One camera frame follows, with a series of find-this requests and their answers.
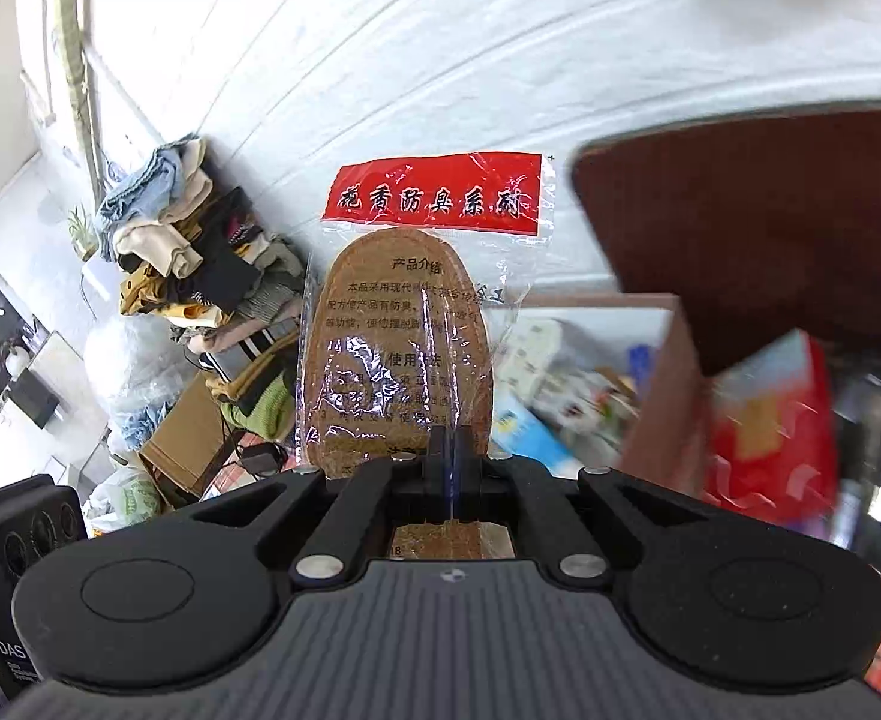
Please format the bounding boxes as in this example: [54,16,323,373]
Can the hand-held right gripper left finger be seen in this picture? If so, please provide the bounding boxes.
[184,426,456,591]

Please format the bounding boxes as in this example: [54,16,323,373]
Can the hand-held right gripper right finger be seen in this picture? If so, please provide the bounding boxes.
[453,426,720,591]

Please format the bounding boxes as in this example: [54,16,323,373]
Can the beige cardboard box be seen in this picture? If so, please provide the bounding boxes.
[491,291,712,482]

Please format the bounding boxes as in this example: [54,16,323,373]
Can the brown insoles clear packet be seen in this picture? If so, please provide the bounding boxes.
[293,151,556,561]

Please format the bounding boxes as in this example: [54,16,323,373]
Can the blue white packet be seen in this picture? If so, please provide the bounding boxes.
[492,393,575,470]

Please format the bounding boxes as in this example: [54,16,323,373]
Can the black power adapter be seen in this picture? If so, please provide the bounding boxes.
[236,441,285,478]

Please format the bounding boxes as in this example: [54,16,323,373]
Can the green print plastic bag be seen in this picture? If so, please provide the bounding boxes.
[89,465,166,535]

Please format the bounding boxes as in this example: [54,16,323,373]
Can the flat brown cardboard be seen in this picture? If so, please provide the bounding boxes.
[139,373,240,497]

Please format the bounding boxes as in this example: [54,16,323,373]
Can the white plastic bag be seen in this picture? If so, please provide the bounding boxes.
[82,313,181,467]

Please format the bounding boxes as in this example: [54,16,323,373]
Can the red box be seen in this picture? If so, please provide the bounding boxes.
[707,328,840,527]

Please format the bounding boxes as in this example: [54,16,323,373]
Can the pile of folded clothes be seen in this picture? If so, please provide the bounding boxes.
[95,133,308,445]

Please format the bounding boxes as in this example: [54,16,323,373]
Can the small potted plant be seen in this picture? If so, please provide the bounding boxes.
[65,204,103,262]

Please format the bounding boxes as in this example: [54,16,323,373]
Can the dark brown wooden headboard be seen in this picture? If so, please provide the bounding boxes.
[570,100,881,377]

